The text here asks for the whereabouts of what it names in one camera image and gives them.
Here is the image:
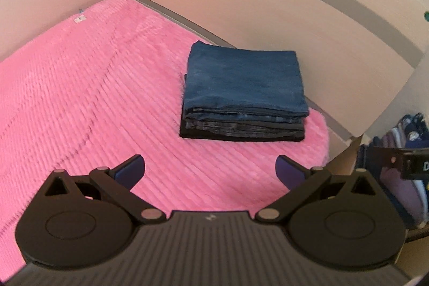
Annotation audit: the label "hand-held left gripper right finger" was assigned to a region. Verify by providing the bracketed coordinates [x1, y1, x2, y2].
[256, 155, 381, 224]

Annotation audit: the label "blue denim jeans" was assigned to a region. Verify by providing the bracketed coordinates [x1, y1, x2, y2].
[183, 41, 309, 122]

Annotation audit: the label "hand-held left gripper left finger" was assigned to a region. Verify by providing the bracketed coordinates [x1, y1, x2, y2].
[39, 154, 166, 224]

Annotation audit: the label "pink ribbed fleece blanket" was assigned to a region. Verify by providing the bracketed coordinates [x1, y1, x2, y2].
[0, 0, 331, 273]

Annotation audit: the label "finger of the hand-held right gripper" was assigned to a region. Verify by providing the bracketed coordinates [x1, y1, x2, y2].
[367, 146, 404, 170]

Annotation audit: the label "pile of clothes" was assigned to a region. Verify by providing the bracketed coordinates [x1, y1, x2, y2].
[355, 113, 429, 230]

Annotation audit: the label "black pants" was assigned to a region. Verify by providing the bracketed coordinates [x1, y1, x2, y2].
[180, 73, 305, 141]

